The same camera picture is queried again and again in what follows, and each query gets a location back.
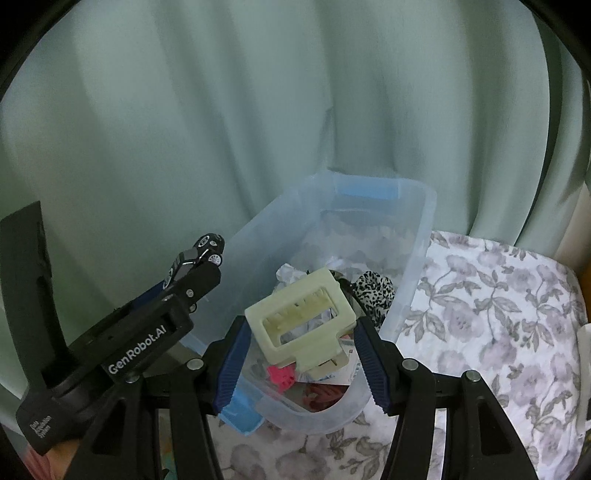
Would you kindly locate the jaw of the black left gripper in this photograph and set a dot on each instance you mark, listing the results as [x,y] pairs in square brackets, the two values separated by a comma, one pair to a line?
[184,288]

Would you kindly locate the green curtain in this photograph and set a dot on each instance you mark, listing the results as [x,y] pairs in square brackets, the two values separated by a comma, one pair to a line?
[138,125]

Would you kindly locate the white power strip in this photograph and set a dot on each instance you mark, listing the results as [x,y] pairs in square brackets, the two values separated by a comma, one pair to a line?
[583,337]

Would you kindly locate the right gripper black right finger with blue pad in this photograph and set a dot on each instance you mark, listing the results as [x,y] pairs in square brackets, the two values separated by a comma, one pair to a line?
[481,442]

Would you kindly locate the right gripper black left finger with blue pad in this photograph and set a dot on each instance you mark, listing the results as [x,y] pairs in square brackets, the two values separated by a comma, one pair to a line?
[122,442]

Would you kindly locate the pink hair roller clip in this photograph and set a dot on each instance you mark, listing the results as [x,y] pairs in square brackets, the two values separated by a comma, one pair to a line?
[314,397]

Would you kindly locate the black toy car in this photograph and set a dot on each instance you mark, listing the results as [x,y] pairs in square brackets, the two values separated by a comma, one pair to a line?
[207,249]

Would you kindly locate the leopard print scrunchie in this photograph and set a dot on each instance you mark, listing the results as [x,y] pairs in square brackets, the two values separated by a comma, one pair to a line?
[374,293]

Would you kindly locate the clear plastic storage bin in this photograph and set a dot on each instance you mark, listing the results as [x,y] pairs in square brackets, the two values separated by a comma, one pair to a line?
[322,254]

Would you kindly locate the floral white blanket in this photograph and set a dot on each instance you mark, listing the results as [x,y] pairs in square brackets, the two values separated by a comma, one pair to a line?
[508,313]

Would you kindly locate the cream hair claw clip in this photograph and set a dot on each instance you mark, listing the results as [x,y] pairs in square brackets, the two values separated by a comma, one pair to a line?
[303,323]

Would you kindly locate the left hand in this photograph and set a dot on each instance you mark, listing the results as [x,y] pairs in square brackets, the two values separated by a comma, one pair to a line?
[54,464]

